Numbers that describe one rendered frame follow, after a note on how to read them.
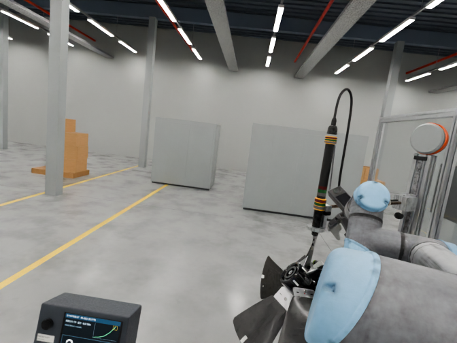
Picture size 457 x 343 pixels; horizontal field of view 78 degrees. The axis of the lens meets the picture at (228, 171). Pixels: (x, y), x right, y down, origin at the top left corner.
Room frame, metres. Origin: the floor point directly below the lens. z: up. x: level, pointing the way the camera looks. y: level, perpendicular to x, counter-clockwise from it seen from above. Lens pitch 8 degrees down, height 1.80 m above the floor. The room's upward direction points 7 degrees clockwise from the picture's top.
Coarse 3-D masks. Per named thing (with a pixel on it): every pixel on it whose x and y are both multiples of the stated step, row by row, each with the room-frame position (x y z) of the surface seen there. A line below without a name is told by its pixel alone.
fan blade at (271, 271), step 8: (272, 264) 1.40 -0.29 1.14; (264, 272) 1.45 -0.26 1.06; (272, 272) 1.37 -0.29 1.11; (280, 272) 1.30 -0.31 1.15; (264, 280) 1.42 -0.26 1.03; (272, 280) 1.35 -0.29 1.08; (264, 288) 1.40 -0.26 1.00; (272, 288) 1.34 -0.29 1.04; (280, 288) 1.28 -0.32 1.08; (264, 296) 1.38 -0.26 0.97
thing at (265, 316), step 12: (264, 300) 1.17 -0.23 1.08; (276, 300) 1.15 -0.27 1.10; (252, 312) 1.15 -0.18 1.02; (264, 312) 1.13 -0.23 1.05; (276, 312) 1.11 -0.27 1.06; (240, 324) 1.14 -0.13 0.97; (252, 324) 1.11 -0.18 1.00; (264, 324) 1.09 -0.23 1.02; (276, 324) 1.08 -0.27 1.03; (240, 336) 1.10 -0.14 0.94; (252, 336) 1.08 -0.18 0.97; (264, 336) 1.06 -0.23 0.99
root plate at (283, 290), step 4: (284, 288) 1.17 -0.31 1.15; (280, 292) 1.17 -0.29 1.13; (284, 292) 1.16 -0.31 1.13; (288, 292) 1.16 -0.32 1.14; (276, 296) 1.16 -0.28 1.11; (280, 296) 1.16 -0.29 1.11; (284, 296) 1.15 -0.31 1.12; (288, 296) 1.15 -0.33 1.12; (292, 296) 1.14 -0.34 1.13; (280, 300) 1.15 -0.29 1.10; (284, 300) 1.14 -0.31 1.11; (288, 300) 1.14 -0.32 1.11; (284, 304) 1.13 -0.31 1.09; (288, 304) 1.13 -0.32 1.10
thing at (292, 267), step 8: (296, 264) 1.20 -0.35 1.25; (288, 272) 1.19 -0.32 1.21; (296, 272) 1.13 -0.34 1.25; (304, 272) 1.14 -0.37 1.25; (280, 280) 1.17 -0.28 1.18; (288, 280) 1.12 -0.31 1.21; (296, 280) 1.11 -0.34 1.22; (304, 280) 1.12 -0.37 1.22; (312, 280) 1.18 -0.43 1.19; (288, 288) 1.13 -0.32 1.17; (304, 288) 1.11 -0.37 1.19; (312, 288) 1.13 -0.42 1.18
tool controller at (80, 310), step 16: (48, 304) 0.74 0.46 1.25; (64, 304) 0.75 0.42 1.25; (80, 304) 0.76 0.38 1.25; (96, 304) 0.78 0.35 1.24; (112, 304) 0.79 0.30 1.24; (128, 304) 0.81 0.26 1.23; (48, 320) 0.71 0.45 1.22; (64, 320) 0.72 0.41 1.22; (80, 320) 0.72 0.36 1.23; (96, 320) 0.72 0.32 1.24; (112, 320) 0.72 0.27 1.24; (128, 320) 0.72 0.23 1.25; (48, 336) 0.71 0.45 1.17; (80, 336) 0.71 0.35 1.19; (96, 336) 0.71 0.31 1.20; (112, 336) 0.71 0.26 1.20; (128, 336) 0.72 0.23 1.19
